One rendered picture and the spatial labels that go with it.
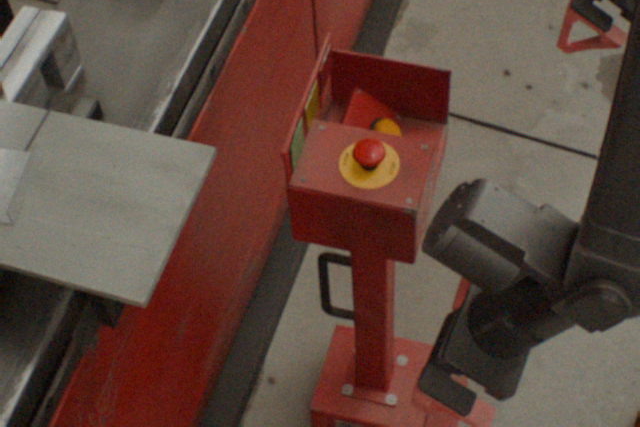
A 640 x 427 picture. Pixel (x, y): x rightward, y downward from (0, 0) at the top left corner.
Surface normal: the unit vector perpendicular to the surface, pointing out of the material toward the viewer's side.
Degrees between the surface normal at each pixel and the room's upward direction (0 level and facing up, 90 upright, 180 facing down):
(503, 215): 22
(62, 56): 90
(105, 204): 0
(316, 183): 0
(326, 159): 0
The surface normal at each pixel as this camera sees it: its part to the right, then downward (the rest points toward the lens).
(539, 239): 0.36, -0.40
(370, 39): -0.06, -0.60
